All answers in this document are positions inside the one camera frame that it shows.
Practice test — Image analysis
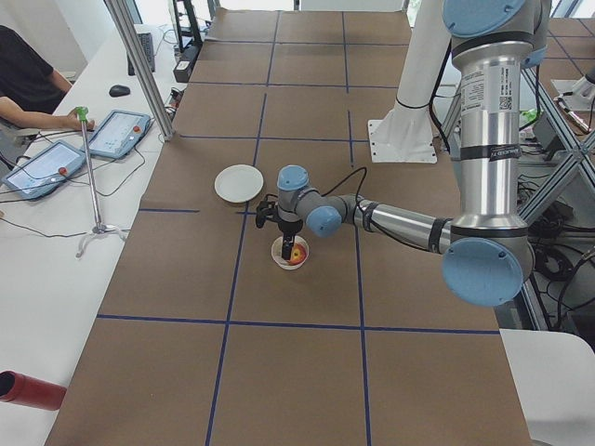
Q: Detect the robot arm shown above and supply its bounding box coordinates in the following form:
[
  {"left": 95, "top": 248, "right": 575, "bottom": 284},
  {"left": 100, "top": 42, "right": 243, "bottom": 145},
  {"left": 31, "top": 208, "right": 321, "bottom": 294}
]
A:
[{"left": 257, "top": 1, "right": 551, "bottom": 307}]

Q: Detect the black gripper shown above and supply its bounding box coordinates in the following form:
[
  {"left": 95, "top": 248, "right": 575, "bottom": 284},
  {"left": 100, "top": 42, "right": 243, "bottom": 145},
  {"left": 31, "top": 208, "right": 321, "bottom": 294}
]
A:
[{"left": 277, "top": 206, "right": 303, "bottom": 260}]

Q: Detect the green tipped metal stand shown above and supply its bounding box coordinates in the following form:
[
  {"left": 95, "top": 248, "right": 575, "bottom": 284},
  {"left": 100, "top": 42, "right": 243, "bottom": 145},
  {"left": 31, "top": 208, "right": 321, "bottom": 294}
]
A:
[{"left": 75, "top": 106, "right": 127, "bottom": 259}]

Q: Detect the red cylinder bottle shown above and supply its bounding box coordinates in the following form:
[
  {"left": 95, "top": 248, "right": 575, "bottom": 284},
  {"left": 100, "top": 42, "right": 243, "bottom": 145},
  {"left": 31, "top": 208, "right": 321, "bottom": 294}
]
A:
[{"left": 1, "top": 371, "right": 67, "bottom": 411}]

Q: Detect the aluminium frame post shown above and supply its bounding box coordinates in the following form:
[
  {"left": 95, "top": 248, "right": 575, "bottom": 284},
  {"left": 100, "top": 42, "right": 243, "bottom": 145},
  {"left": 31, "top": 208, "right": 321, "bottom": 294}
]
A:
[{"left": 105, "top": 0, "right": 174, "bottom": 141}]

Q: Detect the seated person black shirt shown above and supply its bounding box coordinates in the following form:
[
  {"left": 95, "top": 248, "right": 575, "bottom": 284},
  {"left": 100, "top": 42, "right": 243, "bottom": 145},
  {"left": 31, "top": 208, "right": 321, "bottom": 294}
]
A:
[{"left": 1, "top": 26, "right": 81, "bottom": 131}]

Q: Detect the white plastic bowl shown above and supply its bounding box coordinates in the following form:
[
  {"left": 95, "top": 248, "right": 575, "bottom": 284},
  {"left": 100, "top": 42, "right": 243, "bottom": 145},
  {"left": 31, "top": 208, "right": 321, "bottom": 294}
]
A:
[{"left": 271, "top": 236, "right": 310, "bottom": 270}]

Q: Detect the black computer mouse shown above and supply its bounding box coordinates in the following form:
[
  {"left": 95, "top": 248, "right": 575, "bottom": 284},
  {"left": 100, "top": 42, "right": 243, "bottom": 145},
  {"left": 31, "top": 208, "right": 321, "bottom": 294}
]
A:
[{"left": 109, "top": 85, "right": 131, "bottom": 98}]

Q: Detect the red yellow apple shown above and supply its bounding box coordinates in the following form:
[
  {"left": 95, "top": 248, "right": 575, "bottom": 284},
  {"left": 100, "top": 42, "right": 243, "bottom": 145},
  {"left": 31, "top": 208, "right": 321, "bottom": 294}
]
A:
[{"left": 287, "top": 243, "right": 308, "bottom": 266}]

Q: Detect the teach pendant tablet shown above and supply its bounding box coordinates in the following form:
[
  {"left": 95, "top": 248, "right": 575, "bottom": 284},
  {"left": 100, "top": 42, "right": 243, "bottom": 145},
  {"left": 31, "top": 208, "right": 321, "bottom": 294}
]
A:
[
  {"left": 2, "top": 140, "right": 86, "bottom": 201},
  {"left": 88, "top": 110, "right": 151, "bottom": 160}
]

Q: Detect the white round plate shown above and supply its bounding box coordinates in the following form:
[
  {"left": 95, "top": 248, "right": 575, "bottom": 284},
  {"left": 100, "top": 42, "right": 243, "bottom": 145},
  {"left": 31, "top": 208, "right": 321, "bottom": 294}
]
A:
[{"left": 214, "top": 164, "right": 264, "bottom": 203}]

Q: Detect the black camera cable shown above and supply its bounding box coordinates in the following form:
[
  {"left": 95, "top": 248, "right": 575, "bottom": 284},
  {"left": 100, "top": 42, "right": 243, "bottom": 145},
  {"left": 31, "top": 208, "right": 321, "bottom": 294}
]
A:
[{"left": 320, "top": 166, "right": 368, "bottom": 210}]

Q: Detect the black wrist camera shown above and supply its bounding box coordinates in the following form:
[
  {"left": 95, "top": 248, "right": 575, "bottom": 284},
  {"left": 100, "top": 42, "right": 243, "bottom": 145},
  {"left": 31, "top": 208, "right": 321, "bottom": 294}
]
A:
[{"left": 256, "top": 193, "right": 279, "bottom": 229}]

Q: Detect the near teach pendant tablet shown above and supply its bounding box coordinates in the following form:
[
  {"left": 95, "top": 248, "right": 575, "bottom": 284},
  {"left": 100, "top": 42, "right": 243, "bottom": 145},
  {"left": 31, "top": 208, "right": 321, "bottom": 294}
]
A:
[{"left": 2, "top": 140, "right": 86, "bottom": 201}]

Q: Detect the black keyboard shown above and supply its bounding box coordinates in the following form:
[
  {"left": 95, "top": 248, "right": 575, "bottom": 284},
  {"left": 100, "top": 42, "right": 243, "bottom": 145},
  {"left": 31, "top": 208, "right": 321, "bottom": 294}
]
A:
[{"left": 126, "top": 31, "right": 156, "bottom": 77}]

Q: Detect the far teach pendant tablet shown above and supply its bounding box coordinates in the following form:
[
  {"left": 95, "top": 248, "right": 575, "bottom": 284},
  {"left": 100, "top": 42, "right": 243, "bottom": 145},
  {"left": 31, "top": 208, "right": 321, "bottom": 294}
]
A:
[{"left": 88, "top": 110, "right": 151, "bottom": 160}]

